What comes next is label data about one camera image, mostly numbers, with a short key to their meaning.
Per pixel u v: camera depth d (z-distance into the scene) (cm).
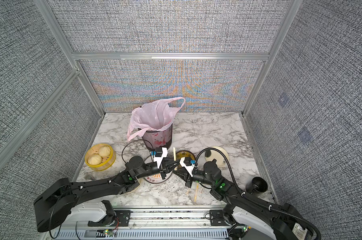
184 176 66
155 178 86
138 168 56
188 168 63
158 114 93
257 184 82
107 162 88
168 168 64
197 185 69
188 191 82
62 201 40
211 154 95
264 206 46
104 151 90
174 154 63
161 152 59
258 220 52
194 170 63
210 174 58
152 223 73
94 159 88
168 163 64
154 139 84
